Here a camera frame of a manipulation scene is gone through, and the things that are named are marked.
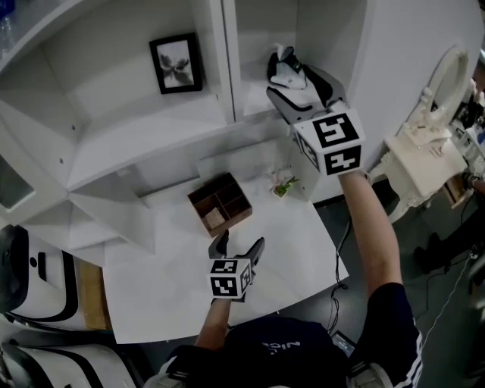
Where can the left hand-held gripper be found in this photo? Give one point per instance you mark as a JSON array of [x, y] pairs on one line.
[[227, 282]]

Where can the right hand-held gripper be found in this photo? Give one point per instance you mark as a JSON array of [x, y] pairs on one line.
[[333, 144]]

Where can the white shelf unit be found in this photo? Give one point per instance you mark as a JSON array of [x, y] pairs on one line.
[[113, 125]]

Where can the person's right forearm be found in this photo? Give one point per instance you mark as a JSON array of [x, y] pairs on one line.
[[369, 235]]

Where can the person's left forearm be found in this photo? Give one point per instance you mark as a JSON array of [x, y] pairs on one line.
[[214, 322]]

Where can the beige card stack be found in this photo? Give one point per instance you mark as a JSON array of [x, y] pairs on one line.
[[214, 219]]

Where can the brown wooden organizer box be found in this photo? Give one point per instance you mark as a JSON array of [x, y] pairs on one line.
[[227, 204]]

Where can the small potted plant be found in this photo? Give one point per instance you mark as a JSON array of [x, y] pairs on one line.
[[282, 185]]

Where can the person's dark shirt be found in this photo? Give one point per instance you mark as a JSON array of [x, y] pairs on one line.
[[288, 352]]

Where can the white vanity table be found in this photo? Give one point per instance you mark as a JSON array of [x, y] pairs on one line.
[[420, 166]]

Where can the small black screen device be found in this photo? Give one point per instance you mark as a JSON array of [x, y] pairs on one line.
[[343, 343]]

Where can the white oval mirror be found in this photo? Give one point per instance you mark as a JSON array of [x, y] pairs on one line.
[[449, 81]]

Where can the light wooden board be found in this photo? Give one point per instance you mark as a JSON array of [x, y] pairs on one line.
[[92, 295]]

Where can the white and black rounded machine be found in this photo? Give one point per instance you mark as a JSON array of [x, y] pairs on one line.
[[64, 365], [41, 280]]

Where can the clear plastic bottles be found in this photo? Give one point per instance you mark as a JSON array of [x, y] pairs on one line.
[[5, 26]]

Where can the black picture frame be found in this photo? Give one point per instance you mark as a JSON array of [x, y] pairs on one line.
[[176, 62]]

